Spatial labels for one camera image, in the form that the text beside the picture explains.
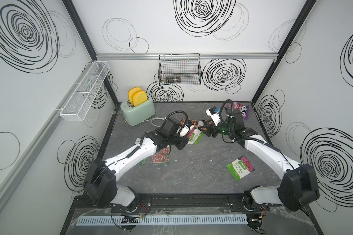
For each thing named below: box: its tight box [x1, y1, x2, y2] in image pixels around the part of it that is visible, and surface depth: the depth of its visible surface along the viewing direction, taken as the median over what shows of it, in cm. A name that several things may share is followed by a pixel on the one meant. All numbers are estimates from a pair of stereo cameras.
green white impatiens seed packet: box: [186, 128, 205, 145], surface depth 83 cm
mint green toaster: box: [120, 96, 156, 126], surface depth 101 cm
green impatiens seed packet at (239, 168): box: [225, 155, 256, 182], surface depth 88 cm
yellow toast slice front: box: [133, 90, 148, 107], surface depth 98 cm
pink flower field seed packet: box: [151, 145, 171, 167], surface depth 91 cm
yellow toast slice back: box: [127, 86, 142, 104], surface depth 98 cm
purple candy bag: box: [232, 101, 250, 120], surface depth 115 cm
